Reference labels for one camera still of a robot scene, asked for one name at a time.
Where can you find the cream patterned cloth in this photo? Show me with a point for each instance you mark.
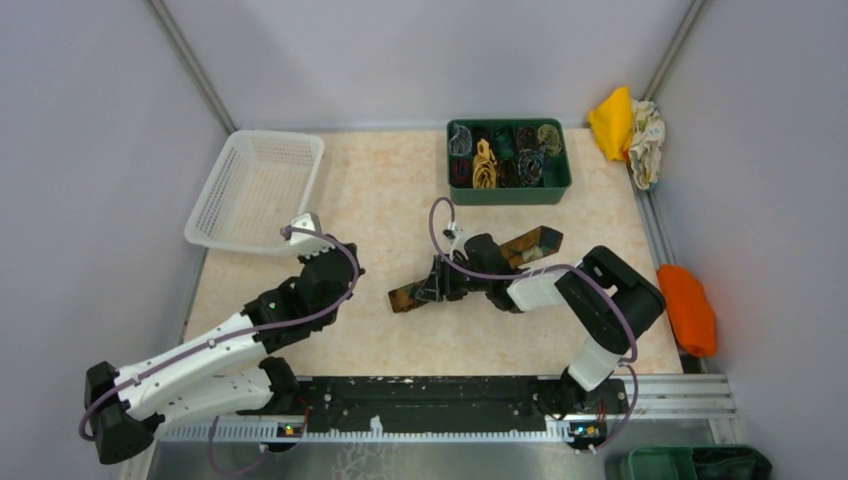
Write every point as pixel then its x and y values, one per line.
pixel 645 152

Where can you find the green compartment tray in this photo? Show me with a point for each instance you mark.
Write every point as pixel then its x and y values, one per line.
pixel 508 137

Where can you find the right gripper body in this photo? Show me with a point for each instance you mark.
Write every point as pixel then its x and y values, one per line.
pixel 457 285

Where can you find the grey rolled tie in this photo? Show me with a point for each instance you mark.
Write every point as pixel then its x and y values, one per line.
pixel 460 142

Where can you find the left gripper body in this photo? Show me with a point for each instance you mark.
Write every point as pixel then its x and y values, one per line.
pixel 314 257

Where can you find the white plastic basket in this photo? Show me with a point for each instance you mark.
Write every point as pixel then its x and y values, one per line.
pixel 260 181

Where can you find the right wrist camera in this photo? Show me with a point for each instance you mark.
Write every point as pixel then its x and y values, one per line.
pixel 456 236

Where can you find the yellow cloth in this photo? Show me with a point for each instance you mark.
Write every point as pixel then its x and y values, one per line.
pixel 611 123

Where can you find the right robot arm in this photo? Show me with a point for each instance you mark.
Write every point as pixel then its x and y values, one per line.
pixel 612 301

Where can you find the green bin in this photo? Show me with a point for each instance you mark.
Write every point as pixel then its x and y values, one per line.
pixel 695 462

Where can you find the orange cloth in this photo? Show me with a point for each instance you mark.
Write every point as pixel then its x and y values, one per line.
pixel 692 317

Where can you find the aluminium frame rail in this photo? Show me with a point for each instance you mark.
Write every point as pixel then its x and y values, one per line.
pixel 684 397

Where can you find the red dark rolled tie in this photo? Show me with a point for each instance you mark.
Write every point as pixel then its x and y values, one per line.
pixel 460 173

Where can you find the brown green patterned tie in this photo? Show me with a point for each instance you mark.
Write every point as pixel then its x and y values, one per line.
pixel 533 245

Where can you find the olive rolled tie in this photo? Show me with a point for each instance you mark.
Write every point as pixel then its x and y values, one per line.
pixel 549 139

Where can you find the yellow rolled tie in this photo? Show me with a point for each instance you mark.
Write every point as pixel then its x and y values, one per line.
pixel 484 175

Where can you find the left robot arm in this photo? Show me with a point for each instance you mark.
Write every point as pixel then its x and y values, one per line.
pixel 231 368

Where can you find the blue patterned rolled tie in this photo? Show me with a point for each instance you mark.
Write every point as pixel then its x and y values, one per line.
pixel 530 167

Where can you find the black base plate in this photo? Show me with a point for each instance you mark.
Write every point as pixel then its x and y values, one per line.
pixel 442 404

